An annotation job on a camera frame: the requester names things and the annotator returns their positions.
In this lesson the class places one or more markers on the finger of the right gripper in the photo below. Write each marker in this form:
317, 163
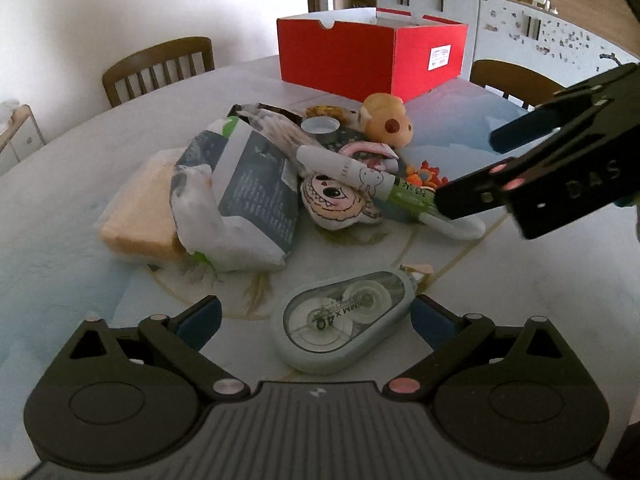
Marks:
617, 88
484, 189

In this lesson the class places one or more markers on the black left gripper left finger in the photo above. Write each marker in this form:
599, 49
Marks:
118, 398

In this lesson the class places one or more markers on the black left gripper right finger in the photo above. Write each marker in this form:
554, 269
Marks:
515, 397

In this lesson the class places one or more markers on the orange red keychain charm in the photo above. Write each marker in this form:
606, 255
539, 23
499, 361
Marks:
425, 176

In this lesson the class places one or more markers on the white green tube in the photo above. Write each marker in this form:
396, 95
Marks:
420, 202

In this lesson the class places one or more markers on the pink white small pouch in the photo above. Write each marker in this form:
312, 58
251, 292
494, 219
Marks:
378, 156

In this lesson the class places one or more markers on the orange plush toy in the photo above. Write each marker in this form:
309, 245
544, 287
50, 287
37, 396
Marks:
383, 118

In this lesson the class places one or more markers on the labubu face plush pillow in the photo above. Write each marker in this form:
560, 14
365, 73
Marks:
334, 205

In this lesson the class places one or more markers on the bagged bread slice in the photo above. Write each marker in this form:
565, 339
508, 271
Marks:
138, 223

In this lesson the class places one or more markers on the pale green correction tape dispenser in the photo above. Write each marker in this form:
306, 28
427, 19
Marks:
324, 327

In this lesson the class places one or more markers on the white grey plastic package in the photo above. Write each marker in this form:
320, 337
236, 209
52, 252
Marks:
234, 198

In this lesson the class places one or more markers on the brown wooden chair right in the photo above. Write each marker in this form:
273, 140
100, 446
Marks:
531, 88

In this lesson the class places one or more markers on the brown wooden chair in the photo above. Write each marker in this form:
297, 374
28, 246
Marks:
531, 88
155, 67

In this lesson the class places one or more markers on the white cabinet with stickers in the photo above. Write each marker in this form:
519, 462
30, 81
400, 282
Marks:
512, 32

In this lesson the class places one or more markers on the small grey round tin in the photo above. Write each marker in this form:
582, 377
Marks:
324, 129

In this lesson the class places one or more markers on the white shoe cabinet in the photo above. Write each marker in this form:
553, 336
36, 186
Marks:
463, 11

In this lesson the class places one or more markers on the yellow wrapped snack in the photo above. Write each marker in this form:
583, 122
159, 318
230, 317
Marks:
346, 117

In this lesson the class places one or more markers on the red cardboard shoe box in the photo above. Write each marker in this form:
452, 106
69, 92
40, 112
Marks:
357, 52

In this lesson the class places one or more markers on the black snack packet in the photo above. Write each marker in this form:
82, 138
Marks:
282, 128

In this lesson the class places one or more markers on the small white side cabinet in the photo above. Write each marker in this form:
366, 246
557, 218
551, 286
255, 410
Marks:
21, 139

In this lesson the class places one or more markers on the brown wooden chair left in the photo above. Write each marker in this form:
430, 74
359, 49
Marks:
155, 67

